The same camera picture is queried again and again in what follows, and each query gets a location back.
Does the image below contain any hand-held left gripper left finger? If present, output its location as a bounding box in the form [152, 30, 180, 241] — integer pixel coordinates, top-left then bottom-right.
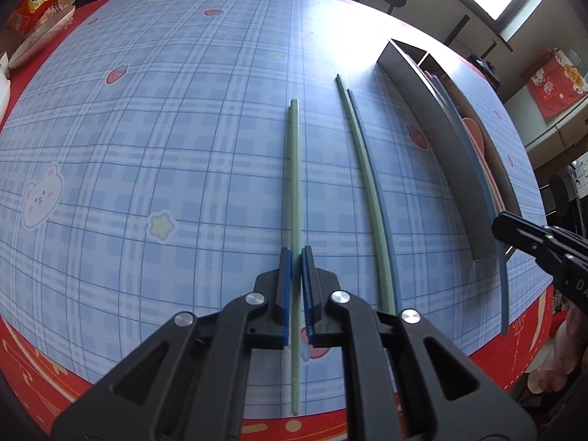
[50, 247, 293, 441]

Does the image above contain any metal utensil tray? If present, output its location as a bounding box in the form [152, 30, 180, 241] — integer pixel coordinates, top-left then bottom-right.
[376, 38, 524, 262]

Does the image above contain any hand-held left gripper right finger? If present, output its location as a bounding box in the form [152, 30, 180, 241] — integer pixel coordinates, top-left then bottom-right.
[301, 245, 538, 441]

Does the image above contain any white cabinet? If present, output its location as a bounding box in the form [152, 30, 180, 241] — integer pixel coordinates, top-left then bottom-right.
[526, 101, 588, 157]

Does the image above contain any small black device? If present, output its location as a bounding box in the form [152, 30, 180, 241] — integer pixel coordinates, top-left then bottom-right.
[469, 55, 500, 87]

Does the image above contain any green chopstick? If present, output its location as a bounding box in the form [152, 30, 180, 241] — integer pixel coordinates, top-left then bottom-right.
[286, 98, 305, 417]
[335, 73, 397, 318]

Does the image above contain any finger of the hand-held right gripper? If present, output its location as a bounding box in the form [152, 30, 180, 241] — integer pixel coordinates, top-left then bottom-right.
[491, 211, 588, 304]

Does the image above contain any blue chopstick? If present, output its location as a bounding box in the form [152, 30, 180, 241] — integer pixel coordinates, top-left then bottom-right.
[436, 76, 510, 335]
[347, 88, 406, 314]

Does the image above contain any red snack packet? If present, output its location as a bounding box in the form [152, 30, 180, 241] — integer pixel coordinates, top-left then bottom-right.
[7, 0, 86, 37]

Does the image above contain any pink spoon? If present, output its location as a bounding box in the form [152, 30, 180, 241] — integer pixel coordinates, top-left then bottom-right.
[460, 117, 499, 189]

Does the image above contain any red printed bag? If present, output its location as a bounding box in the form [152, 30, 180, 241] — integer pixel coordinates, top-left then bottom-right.
[521, 48, 588, 120]

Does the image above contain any white paper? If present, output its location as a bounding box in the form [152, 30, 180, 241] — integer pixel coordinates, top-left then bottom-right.
[0, 53, 13, 121]

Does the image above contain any blue plaid tablecloth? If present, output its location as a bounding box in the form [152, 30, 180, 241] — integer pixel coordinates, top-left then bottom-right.
[0, 0, 566, 441]

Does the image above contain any black chair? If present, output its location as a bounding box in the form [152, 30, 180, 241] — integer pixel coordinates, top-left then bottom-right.
[539, 172, 577, 228]

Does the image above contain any person's right hand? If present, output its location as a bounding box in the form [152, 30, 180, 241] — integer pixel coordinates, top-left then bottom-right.
[527, 305, 588, 393]

